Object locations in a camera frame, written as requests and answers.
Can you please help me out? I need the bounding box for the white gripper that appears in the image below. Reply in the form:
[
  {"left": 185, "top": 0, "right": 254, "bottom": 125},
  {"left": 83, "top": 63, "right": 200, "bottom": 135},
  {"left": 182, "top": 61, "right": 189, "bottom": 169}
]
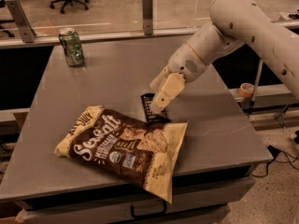
[{"left": 149, "top": 44, "right": 206, "bottom": 114}]

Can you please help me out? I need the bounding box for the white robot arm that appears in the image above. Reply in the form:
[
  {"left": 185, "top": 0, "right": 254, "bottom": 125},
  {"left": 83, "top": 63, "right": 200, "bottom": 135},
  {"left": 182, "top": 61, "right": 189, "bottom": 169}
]
[{"left": 150, "top": 0, "right": 299, "bottom": 113}]

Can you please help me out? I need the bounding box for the brown multigrain chip bag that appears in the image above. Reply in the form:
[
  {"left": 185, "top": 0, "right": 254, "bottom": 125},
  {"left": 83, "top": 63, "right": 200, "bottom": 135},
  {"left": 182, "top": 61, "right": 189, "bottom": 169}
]
[{"left": 54, "top": 105, "right": 187, "bottom": 203}]

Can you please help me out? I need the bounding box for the orange tape roll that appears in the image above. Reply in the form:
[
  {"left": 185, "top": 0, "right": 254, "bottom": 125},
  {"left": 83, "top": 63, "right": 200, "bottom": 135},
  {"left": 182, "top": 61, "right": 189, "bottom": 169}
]
[{"left": 239, "top": 83, "right": 254, "bottom": 98}]

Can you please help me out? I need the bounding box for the thin metal pole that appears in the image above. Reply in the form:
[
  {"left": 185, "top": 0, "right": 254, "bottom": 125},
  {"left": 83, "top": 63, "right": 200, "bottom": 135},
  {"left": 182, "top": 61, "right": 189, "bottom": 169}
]
[{"left": 249, "top": 60, "right": 263, "bottom": 113}]

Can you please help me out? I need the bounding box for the green soda can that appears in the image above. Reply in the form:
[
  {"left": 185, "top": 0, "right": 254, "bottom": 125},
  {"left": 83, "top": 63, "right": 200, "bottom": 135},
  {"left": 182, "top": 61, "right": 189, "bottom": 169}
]
[{"left": 58, "top": 28, "right": 84, "bottom": 67}]

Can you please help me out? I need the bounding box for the grey table drawer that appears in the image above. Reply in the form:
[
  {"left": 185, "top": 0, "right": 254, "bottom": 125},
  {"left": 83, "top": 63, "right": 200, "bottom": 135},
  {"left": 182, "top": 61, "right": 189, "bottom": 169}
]
[{"left": 22, "top": 176, "right": 255, "bottom": 224}]

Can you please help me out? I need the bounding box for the middle metal glass bracket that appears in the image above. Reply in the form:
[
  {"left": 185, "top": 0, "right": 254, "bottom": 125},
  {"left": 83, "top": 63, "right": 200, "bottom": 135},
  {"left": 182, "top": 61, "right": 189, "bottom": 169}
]
[{"left": 142, "top": 0, "right": 153, "bottom": 35}]

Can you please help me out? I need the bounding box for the metal glass bracket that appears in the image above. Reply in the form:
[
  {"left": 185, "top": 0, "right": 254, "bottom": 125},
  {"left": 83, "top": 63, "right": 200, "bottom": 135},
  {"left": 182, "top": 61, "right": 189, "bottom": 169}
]
[
  {"left": 142, "top": 0, "right": 153, "bottom": 35},
  {"left": 5, "top": 0, "right": 36, "bottom": 43}
]

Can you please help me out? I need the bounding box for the black floor cable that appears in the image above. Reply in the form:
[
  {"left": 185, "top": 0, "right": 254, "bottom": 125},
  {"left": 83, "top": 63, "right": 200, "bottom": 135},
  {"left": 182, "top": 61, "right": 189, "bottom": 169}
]
[{"left": 250, "top": 145, "right": 299, "bottom": 178}]

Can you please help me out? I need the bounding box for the left metal glass bracket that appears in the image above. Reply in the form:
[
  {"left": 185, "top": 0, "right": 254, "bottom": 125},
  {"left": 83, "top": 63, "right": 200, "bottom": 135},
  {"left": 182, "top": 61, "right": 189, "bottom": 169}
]
[{"left": 5, "top": 0, "right": 36, "bottom": 43}]

